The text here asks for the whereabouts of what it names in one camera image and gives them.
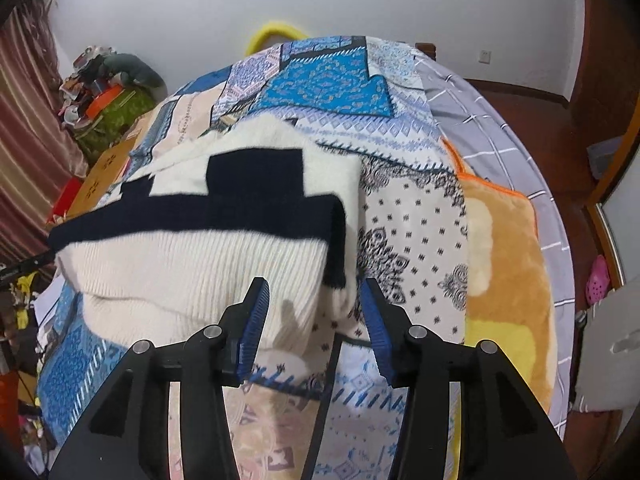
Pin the white wall outlet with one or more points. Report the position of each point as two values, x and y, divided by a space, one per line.
484 55

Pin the orange plush blanket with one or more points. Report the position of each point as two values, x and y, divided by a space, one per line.
500 270

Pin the yellow foam tube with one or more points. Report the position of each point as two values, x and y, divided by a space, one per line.
267 32

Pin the black and white striped sweater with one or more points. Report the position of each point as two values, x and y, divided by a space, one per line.
200 260

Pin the wooden lap table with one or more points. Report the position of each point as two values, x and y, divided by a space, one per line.
107 170

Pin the red box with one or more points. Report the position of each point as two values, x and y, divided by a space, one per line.
65 200

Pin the blue patchwork bed sheet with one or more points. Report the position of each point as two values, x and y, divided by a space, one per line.
325 80

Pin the pink shoe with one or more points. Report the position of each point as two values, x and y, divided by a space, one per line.
596 280

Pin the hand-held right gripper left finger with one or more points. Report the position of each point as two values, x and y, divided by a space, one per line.
255 320

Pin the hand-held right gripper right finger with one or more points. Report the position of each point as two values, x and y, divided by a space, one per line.
377 332

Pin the orange box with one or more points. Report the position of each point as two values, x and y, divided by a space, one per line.
102 100

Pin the grey checked bed sheet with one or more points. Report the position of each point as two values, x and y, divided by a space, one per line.
480 110

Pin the pile of assorted clutter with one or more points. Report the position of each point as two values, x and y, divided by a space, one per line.
85 85

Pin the green cloth-covered stand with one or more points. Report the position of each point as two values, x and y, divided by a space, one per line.
117 120

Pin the striped brown curtain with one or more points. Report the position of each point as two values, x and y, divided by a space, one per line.
30 135

